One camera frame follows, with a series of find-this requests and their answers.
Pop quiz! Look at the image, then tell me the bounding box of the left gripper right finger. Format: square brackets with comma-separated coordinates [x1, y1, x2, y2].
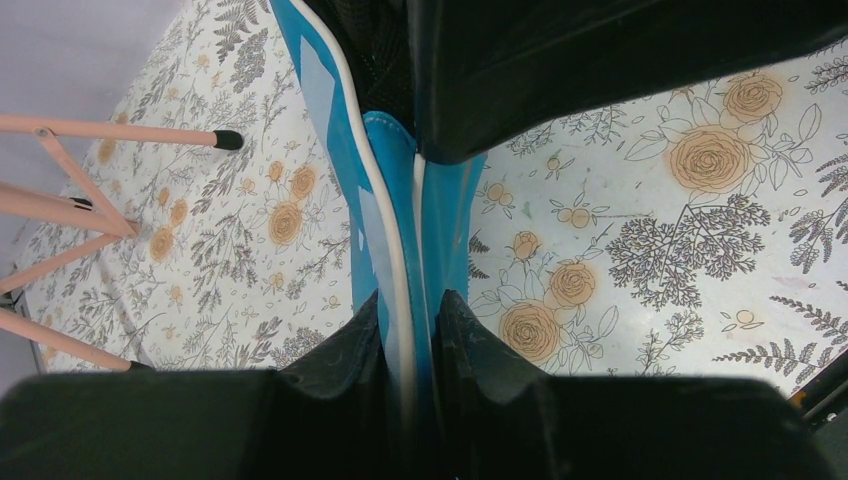
[434, 290, 835, 479]

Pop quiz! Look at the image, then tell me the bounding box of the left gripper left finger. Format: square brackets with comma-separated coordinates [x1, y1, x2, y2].
[1, 297, 403, 479]

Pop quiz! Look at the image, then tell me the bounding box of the blue racket cover bag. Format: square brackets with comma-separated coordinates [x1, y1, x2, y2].
[274, 1, 847, 411]

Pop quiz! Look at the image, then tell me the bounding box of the pink music stand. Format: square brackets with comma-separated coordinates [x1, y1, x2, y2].
[0, 113, 245, 372]

